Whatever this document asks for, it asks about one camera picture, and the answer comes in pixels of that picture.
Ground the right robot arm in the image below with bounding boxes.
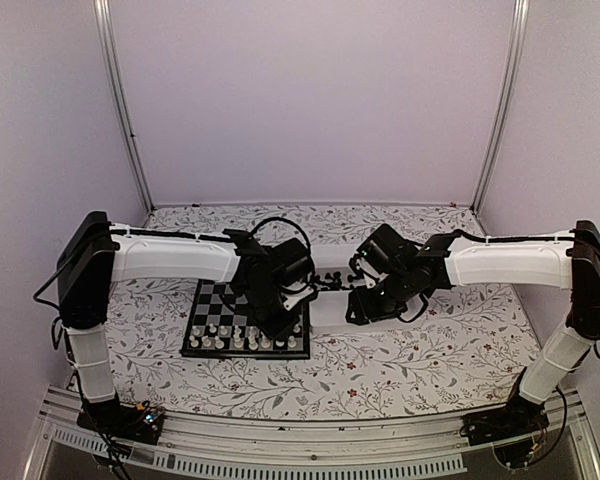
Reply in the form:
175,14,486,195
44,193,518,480
345,220,600,436

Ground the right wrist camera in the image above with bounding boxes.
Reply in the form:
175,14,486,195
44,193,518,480
349,253,380,289

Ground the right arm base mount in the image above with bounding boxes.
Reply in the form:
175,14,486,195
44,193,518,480
459,401,549,470

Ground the black chess pieces pile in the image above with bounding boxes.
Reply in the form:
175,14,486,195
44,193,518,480
312,271,354,292

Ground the white plastic tray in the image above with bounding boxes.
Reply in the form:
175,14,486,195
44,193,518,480
307,239,431,334

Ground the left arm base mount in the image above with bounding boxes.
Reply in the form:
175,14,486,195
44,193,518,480
77,396,165,445

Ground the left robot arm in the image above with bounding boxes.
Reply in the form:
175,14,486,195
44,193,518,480
43,211,317,434

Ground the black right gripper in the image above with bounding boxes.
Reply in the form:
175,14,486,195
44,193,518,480
346,269,415,326

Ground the metal frame post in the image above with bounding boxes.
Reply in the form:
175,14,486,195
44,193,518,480
93,0,155,213
471,0,530,216

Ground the aluminium front rail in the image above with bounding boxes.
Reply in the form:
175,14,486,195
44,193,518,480
24,389,600,480

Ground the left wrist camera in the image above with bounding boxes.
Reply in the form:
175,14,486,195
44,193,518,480
281,287,318,311

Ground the left metal frame post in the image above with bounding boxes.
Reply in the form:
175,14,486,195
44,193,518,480
93,0,155,213

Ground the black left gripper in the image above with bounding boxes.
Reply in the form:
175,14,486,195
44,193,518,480
243,285,302,344

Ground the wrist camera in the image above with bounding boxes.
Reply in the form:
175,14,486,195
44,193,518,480
349,253,380,289
281,287,318,311

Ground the right metal frame post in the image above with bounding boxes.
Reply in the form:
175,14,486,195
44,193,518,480
471,0,530,216

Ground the black grey chessboard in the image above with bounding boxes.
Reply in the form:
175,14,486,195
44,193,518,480
180,280,310,360

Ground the floral table mat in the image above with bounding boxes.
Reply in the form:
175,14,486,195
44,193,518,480
79,202,551,419

